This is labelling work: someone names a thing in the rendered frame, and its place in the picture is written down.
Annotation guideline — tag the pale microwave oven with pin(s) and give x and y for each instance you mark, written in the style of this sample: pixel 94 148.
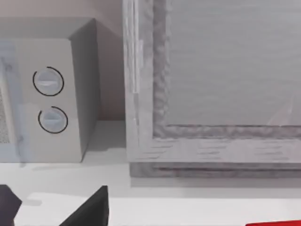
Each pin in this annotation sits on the pale microwave oven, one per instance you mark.
pixel 54 146

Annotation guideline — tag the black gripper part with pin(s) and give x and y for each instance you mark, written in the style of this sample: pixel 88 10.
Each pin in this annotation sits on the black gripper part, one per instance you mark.
pixel 8 204

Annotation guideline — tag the pale round microwave knob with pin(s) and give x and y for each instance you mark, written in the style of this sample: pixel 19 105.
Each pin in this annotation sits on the pale round microwave knob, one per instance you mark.
pixel 48 81
pixel 53 119

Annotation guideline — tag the red flat object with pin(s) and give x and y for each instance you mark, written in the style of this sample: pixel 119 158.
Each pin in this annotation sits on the red flat object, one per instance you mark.
pixel 277 223

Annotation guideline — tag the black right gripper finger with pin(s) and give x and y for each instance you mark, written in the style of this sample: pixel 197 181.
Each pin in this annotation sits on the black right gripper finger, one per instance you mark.
pixel 94 210

